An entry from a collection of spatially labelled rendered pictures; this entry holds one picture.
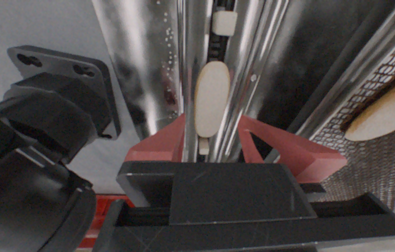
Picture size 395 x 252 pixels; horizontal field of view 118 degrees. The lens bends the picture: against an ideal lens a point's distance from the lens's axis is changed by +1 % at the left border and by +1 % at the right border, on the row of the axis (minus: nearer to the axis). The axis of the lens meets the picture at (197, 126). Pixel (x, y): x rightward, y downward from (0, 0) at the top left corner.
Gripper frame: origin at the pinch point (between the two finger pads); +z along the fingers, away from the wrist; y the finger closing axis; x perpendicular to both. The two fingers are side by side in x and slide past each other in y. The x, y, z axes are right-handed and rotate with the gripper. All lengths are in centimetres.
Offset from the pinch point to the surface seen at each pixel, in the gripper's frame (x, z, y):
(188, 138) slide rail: 5.8, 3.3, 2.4
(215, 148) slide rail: 8.1, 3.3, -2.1
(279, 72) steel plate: -3.5, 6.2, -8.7
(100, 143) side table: 10.9, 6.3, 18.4
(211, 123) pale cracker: 1.8, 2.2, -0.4
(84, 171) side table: 20.9, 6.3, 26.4
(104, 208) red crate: 33.7, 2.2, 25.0
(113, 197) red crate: 33.7, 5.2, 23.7
